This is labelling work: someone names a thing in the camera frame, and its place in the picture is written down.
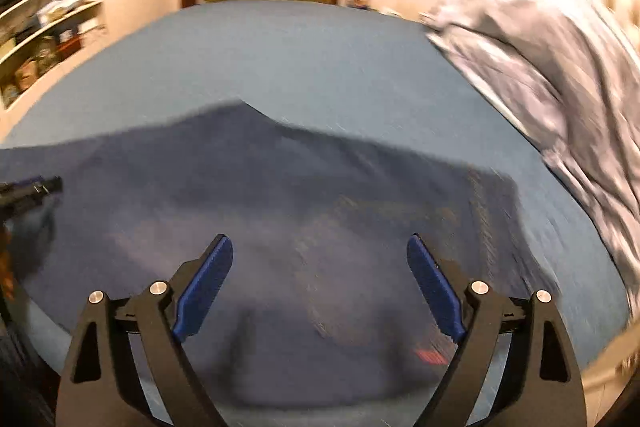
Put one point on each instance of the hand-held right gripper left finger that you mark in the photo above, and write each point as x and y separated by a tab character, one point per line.
205	287

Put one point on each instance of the dark blue pants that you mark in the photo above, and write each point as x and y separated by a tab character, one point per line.
300	207

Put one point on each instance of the grey star-patterned duvet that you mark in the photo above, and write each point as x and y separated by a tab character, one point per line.
540	57

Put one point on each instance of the blue quilted bed mattress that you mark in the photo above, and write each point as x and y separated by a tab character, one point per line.
300	57

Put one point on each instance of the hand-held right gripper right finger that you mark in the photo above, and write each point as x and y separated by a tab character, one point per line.
434	287

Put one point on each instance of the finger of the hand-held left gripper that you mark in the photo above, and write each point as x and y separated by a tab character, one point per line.
37	188

